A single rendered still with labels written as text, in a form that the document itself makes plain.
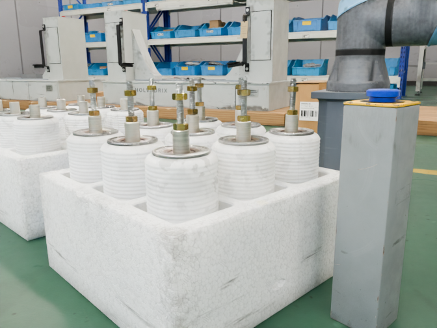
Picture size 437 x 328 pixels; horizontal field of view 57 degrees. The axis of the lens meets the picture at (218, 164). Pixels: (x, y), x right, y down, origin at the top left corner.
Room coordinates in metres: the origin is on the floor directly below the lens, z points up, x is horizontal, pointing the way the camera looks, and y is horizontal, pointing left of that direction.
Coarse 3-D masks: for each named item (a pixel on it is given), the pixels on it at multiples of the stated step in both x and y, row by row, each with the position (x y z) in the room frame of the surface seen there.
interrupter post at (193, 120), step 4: (188, 116) 0.67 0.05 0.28; (192, 116) 0.67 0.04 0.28; (196, 116) 0.67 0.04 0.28; (188, 120) 0.67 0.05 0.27; (192, 120) 0.67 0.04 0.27; (196, 120) 0.67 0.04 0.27; (192, 124) 0.67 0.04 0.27; (196, 124) 0.67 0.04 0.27; (192, 128) 0.67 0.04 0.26; (196, 128) 0.67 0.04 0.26; (192, 132) 0.67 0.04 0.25; (196, 132) 0.67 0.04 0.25
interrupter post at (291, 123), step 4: (288, 116) 0.67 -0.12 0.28; (292, 116) 0.66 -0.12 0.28; (296, 116) 0.67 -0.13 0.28; (288, 120) 0.67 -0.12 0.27; (292, 120) 0.66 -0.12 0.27; (296, 120) 0.67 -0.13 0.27; (288, 124) 0.67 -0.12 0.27; (292, 124) 0.66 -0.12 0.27; (296, 124) 0.67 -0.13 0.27; (288, 128) 0.67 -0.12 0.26; (292, 128) 0.66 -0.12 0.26; (296, 128) 0.67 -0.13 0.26; (288, 132) 0.67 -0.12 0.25; (292, 132) 0.66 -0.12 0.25; (296, 132) 0.67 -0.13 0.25
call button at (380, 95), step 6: (366, 90) 0.53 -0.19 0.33; (372, 90) 0.51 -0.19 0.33; (378, 90) 0.51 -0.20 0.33; (384, 90) 0.50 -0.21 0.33; (390, 90) 0.50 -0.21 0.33; (396, 90) 0.50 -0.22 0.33; (372, 96) 0.51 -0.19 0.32; (378, 96) 0.50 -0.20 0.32; (384, 96) 0.50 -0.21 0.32; (390, 96) 0.50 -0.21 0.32; (396, 96) 0.50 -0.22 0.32
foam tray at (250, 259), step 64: (64, 192) 0.61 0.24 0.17; (320, 192) 0.60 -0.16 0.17; (64, 256) 0.63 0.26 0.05; (128, 256) 0.47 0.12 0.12; (192, 256) 0.42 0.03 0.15; (256, 256) 0.50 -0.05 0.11; (320, 256) 0.61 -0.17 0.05; (128, 320) 0.48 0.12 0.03; (192, 320) 0.42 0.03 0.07; (256, 320) 0.50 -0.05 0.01
